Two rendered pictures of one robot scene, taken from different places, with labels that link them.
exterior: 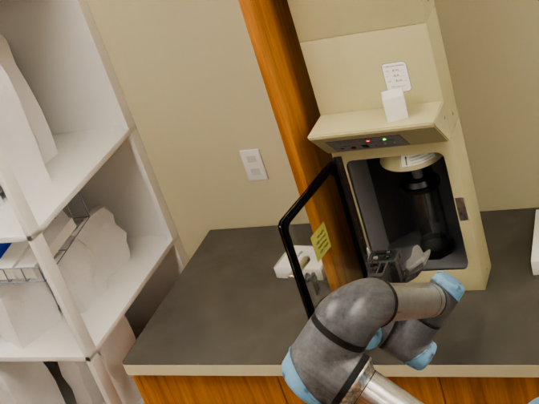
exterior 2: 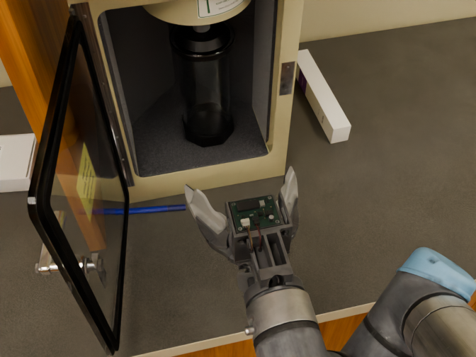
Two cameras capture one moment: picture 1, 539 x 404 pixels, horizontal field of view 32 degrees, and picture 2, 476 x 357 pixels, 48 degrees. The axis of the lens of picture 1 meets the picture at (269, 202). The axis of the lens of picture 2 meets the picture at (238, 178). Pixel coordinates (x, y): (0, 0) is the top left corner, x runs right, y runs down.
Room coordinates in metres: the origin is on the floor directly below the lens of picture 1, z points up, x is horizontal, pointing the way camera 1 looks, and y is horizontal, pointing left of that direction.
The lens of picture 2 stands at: (1.65, 0.04, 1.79)
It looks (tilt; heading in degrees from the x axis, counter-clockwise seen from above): 52 degrees down; 319
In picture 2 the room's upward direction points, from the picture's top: straight up
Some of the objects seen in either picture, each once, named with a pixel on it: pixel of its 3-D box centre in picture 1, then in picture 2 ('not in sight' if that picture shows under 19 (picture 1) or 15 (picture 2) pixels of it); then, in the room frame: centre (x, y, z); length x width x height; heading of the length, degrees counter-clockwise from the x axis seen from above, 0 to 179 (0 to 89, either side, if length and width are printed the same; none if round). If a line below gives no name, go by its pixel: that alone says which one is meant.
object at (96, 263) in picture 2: (314, 284); (97, 272); (2.00, -0.04, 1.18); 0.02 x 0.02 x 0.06; 52
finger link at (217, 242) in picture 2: not in sight; (224, 234); (1.93, -0.19, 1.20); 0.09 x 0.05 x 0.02; 7
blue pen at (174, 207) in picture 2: not in sight; (149, 210); (2.19, -0.22, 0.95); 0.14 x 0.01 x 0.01; 54
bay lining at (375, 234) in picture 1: (417, 190); (186, 47); (2.27, -0.39, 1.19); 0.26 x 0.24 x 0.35; 62
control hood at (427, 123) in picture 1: (378, 136); not in sight; (2.11, -0.31, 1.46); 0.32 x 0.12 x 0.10; 62
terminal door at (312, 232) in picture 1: (326, 256); (94, 200); (2.10, -0.10, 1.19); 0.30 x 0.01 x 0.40; 142
